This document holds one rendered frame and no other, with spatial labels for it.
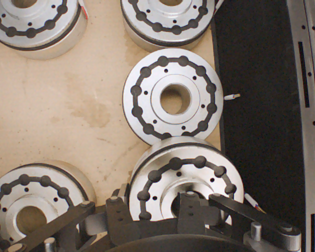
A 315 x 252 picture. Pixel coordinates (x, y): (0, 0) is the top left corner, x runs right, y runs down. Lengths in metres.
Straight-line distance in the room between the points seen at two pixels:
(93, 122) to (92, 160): 0.04
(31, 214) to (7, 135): 0.09
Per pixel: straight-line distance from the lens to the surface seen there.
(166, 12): 0.20
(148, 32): 0.19
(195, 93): 0.16
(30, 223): 0.22
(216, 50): 0.24
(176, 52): 0.17
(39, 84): 0.23
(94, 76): 0.21
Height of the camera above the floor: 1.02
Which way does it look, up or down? 84 degrees down
